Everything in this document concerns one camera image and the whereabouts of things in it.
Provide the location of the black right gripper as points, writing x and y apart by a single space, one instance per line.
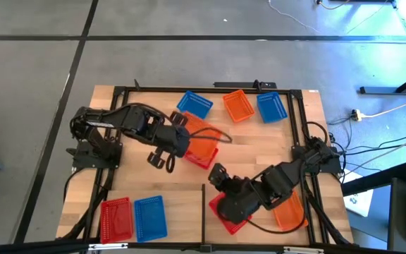
236 204

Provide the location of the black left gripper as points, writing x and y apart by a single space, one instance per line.
171 141

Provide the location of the red plastic basket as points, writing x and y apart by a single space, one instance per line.
203 163
233 228
116 220

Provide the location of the orange plastic basket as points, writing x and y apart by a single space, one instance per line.
238 106
199 148
289 215

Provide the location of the blue plastic basket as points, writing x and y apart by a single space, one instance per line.
271 107
150 218
195 104

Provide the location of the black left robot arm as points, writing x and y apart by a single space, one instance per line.
125 121

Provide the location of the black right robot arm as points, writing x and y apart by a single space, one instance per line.
280 176

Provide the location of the white printed cardboard sheet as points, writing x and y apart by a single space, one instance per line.
358 202

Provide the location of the yellowish power strip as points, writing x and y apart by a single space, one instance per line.
356 115

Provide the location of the black desk leg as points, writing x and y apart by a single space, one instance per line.
372 181
379 90

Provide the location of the black aluminium rig frame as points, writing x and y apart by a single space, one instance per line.
206 90

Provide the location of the black bar camera mount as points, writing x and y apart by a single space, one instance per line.
238 85

